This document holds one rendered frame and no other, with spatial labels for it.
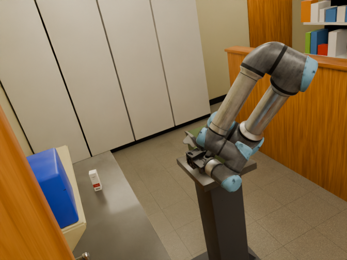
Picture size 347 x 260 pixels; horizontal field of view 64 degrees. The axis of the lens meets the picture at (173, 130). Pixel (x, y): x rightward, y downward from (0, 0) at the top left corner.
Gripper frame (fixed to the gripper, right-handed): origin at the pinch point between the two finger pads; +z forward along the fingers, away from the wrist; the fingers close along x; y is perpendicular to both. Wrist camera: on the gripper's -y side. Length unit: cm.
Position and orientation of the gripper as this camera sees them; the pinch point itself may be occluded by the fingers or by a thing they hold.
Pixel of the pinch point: (187, 142)
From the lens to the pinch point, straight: 136.7
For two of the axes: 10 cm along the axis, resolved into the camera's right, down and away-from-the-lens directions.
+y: -8.3, 4.2, -3.8
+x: 1.4, 8.0, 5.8
